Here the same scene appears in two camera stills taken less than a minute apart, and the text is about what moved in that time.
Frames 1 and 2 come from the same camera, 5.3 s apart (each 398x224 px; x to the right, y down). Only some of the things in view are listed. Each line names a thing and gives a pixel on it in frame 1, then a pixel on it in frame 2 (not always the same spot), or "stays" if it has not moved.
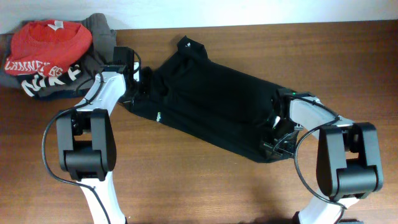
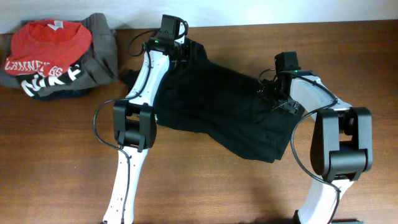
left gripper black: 125,99 → 187,54
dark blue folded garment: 63,94 stays
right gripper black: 277,150 → 266,90
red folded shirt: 49,46 stays
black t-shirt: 225,109 stays
